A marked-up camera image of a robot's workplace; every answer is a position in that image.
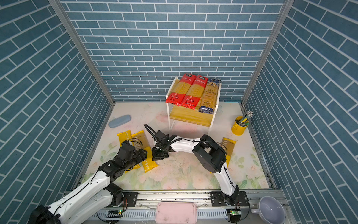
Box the yellow Pastatime bag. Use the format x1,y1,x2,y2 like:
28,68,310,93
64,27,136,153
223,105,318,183
222,137,236,166
131,130,158,173

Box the yellow pasta bag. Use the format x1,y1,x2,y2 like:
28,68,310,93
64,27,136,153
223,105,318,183
117,130,141,173

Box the red spaghetti bag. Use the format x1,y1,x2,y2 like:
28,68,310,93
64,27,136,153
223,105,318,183
166,73,196,106
180,75,208,110

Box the blue MoliPasta spaghetti bag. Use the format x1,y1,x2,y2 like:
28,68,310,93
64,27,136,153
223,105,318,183
198,78,221,114

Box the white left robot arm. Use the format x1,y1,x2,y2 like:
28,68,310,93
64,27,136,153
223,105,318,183
28,141,147,224

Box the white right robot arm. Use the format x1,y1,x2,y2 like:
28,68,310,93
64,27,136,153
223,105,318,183
150,131,240,206

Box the wooden two-tier shelf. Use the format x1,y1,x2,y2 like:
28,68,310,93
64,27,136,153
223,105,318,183
166,81,222,131

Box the blue glasses case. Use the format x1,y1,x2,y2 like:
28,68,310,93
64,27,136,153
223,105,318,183
108,114,131,128

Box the pink tray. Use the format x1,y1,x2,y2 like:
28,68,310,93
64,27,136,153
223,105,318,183
155,202,197,224

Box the yellow pen cup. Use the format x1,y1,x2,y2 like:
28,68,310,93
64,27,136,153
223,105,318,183
231,116,249,136

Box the pens in cup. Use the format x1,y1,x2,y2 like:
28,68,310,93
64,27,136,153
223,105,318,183
236,111,254,126

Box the lavender mug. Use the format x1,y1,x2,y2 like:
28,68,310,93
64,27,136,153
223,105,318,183
251,196,286,224

